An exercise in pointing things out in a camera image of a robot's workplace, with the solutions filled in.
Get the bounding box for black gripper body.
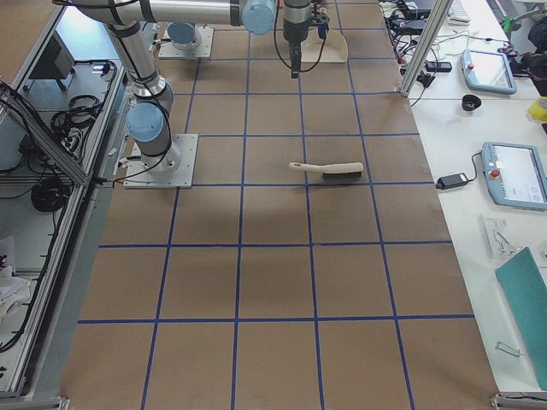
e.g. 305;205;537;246
283;3;330;44

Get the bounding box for beige plastic dustpan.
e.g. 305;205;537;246
301;30;348;63

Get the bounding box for white hand brush black bristles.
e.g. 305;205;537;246
288;162;364;180

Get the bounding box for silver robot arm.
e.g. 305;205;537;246
167;22;202;51
53;1;329;101

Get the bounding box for blue teach pendant far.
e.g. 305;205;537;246
461;49;517;95

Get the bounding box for blue teach pendant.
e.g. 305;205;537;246
481;142;546;211
461;49;517;95

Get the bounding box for black power adapter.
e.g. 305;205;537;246
435;173;470;190

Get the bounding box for yellow tape roll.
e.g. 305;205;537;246
527;97;547;122

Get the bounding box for blue teach pendant near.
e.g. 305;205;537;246
481;142;546;211

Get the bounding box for teal folder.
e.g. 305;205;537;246
496;248;546;378

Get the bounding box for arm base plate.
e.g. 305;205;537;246
122;134;198;189
158;22;215;60

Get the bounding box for aluminium frame post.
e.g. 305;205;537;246
399;0;452;97

